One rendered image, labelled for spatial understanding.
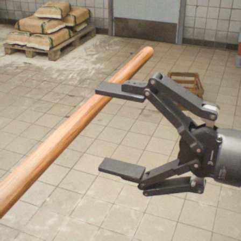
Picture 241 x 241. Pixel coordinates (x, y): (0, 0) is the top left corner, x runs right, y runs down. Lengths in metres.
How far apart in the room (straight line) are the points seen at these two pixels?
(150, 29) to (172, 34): 0.33
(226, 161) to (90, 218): 1.60
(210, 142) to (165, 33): 4.45
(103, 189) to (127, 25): 3.30
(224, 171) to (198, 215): 1.61
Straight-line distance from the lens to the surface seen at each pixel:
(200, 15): 4.74
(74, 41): 4.59
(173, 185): 0.50
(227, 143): 0.43
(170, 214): 2.02
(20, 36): 4.45
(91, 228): 1.93
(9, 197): 0.40
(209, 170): 0.47
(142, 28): 4.95
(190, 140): 0.44
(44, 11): 4.41
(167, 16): 4.80
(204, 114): 0.42
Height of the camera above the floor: 1.47
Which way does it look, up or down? 31 degrees down
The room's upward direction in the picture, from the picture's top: straight up
